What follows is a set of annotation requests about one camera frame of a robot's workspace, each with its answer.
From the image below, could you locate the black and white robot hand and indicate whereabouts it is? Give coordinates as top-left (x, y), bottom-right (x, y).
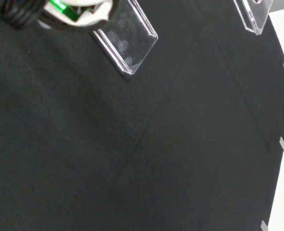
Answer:
top-left (0, 0), bottom-right (115, 31)

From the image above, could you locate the clear acrylic rack with tubes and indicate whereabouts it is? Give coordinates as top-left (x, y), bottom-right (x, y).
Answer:
top-left (88, 0), bottom-right (273, 79)

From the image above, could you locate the black bench cloth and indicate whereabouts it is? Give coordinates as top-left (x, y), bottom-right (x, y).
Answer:
top-left (0, 0), bottom-right (284, 231)

